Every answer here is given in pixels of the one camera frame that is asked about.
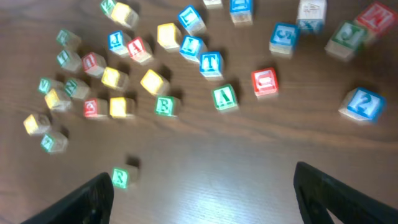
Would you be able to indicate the green 4 block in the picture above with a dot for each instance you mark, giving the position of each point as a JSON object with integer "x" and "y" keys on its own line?
{"x": 54, "y": 142}

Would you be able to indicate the blue 5 block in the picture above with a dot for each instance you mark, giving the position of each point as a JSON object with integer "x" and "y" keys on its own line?
{"x": 284, "y": 39}

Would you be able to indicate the blue X block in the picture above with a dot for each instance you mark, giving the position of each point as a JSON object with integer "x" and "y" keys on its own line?
{"x": 311, "y": 16}

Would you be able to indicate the green V block right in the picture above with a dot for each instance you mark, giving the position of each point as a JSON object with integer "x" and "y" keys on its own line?
{"x": 224, "y": 98}

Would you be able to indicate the red E block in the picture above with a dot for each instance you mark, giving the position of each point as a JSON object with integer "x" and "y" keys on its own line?
{"x": 95, "y": 108}

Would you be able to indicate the yellow block beside V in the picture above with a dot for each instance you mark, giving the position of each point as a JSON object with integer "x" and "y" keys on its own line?
{"x": 58, "y": 100}

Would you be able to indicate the red U block left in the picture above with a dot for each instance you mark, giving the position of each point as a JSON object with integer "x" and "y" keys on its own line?
{"x": 94, "y": 64}

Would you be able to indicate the blue T block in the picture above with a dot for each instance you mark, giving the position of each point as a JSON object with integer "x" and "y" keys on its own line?
{"x": 211, "y": 65}

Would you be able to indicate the blue D block right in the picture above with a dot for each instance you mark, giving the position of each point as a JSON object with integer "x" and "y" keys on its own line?
{"x": 241, "y": 11}

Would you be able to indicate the red u block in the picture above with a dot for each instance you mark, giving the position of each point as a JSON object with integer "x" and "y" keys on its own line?
{"x": 94, "y": 64}
{"x": 265, "y": 83}

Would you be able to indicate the red U block right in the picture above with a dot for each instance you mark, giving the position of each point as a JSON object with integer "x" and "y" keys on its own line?
{"x": 265, "y": 83}

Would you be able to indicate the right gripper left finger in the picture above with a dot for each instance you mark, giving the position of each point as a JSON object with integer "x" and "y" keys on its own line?
{"x": 90, "y": 204}

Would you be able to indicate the green j block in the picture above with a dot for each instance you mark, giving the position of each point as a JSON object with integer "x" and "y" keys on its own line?
{"x": 68, "y": 40}
{"x": 347, "y": 40}

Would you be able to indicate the yellow O block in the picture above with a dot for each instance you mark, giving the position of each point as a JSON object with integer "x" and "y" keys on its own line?
{"x": 115, "y": 79}
{"x": 121, "y": 108}

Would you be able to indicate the blue P block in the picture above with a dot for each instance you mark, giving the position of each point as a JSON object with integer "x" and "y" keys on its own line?
{"x": 117, "y": 43}

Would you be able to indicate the green v block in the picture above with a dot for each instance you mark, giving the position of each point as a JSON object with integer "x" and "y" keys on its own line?
{"x": 46, "y": 84}
{"x": 224, "y": 98}

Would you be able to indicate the red M block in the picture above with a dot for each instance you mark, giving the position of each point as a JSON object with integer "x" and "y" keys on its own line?
{"x": 377, "y": 19}

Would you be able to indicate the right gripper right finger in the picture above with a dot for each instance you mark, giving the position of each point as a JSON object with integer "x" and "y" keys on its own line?
{"x": 319, "y": 195}

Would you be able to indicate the green R block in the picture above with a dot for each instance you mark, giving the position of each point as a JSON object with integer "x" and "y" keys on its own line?
{"x": 125, "y": 177}

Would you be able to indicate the green N block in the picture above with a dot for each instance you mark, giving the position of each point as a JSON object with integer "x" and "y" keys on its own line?
{"x": 77, "y": 89}

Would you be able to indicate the green J block right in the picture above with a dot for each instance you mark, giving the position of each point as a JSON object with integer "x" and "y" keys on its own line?
{"x": 347, "y": 40}

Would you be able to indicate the green V block left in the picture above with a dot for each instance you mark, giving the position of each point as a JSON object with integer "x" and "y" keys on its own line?
{"x": 46, "y": 84}

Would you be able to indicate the yellow block centre top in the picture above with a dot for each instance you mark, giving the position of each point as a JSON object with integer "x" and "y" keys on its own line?
{"x": 169, "y": 37}

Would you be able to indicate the blue 2 block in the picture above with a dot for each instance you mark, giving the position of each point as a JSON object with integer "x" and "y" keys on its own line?
{"x": 362, "y": 105}

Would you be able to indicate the blue L block upper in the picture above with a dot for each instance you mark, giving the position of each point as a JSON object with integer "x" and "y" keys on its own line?
{"x": 191, "y": 20}

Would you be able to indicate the green J block left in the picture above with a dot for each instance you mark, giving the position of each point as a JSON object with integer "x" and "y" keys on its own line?
{"x": 68, "y": 40}

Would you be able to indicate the green Z block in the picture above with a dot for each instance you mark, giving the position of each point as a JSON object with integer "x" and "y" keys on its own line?
{"x": 107, "y": 7}

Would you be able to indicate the green L block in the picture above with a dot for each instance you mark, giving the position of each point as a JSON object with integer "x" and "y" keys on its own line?
{"x": 69, "y": 61}

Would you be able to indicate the yellow block far left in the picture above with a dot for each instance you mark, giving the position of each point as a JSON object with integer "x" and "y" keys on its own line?
{"x": 37, "y": 124}

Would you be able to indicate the green B block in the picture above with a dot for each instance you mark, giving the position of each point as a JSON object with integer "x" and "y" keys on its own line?
{"x": 167, "y": 106}

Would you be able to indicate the red A block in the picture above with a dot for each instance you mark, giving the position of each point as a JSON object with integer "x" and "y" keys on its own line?
{"x": 139, "y": 50}

